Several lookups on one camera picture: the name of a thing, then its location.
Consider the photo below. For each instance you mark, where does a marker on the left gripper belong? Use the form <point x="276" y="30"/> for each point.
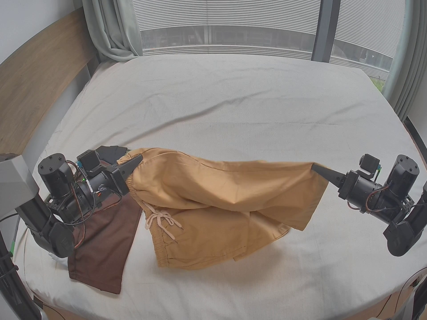
<point x="106" y="185"/>

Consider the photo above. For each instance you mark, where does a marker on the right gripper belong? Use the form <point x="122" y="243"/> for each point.
<point x="358" y="188"/>

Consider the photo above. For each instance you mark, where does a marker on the tan shorts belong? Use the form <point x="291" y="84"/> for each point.
<point x="216" y="185"/>

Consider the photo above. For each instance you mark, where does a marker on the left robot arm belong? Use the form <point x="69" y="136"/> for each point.
<point x="53" y="172"/>

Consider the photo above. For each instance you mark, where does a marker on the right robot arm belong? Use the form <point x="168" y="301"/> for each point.
<point x="400" y="172"/>

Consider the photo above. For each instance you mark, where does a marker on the bed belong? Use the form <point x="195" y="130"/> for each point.
<point x="233" y="112"/>

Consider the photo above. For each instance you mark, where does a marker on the dark grey garment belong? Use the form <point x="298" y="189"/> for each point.
<point x="111" y="152"/>

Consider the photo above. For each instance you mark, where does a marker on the brown shorts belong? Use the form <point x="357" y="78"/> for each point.
<point x="100" y="262"/>

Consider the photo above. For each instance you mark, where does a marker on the white printed garment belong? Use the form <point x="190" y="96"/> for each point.
<point x="58" y="258"/>

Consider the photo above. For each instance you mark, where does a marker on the grey-green curtain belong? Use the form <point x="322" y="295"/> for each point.
<point x="110" y="22"/>
<point x="410" y="62"/>

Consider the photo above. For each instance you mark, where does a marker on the window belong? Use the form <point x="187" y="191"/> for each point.
<point x="327" y="18"/>

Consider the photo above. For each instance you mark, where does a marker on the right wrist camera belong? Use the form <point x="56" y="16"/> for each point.
<point x="369" y="162"/>

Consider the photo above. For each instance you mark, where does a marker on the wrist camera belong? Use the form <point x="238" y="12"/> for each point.
<point x="369" y="162"/>
<point x="88" y="161"/>

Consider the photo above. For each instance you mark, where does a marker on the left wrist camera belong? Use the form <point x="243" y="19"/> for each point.
<point x="88" y="161"/>

